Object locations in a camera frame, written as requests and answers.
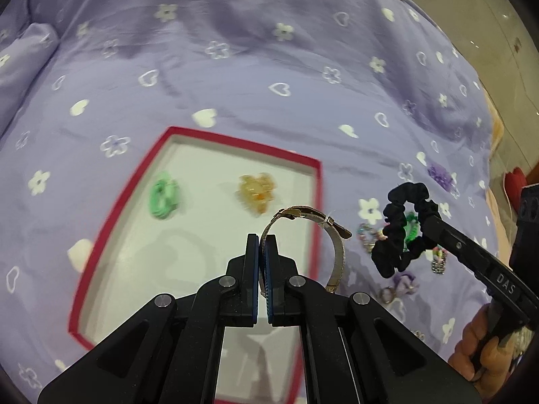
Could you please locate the person's right hand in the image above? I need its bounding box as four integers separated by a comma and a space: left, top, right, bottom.
447, 305, 527, 400

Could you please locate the green chain bracelet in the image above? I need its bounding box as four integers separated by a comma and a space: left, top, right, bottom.
402, 212, 424, 245

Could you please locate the pastel beaded bracelet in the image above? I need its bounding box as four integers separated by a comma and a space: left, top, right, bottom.
357, 223, 386, 253

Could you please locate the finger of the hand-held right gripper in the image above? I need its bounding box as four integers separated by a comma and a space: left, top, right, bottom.
421, 212, 533, 325

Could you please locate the metal mesh band watch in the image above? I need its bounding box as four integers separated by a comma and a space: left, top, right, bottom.
259, 206, 353, 295

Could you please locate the purple bow hair tie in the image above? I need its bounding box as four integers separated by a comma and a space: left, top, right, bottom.
391, 273, 422, 293

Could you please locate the red jewelry box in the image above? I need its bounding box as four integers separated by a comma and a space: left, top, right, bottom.
68, 125, 323, 404

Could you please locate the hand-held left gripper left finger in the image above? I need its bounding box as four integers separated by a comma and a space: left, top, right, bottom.
37, 233, 259, 404

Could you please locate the green hair tie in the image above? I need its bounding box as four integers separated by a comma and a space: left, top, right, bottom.
149, 170, 182, 220

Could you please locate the purple floral pillow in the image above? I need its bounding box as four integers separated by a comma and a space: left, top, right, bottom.
0, 23, 60, 135

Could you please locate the purple floral blanket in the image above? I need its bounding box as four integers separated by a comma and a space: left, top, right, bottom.
0, 0, 506, 404

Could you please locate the black scrunchie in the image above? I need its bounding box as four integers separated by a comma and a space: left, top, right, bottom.
371, 182, 443, 279

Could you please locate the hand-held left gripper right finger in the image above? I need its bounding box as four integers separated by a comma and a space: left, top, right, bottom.
263, 236, 483, 404

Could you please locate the red object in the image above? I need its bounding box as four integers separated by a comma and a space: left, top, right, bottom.
503, 167, 529, 203

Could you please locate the amber hair clip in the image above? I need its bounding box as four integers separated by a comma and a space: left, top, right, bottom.
236, 172, 281, 217

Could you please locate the purple flower hair clip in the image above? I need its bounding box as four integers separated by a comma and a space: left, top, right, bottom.
427, 164, 457, 190

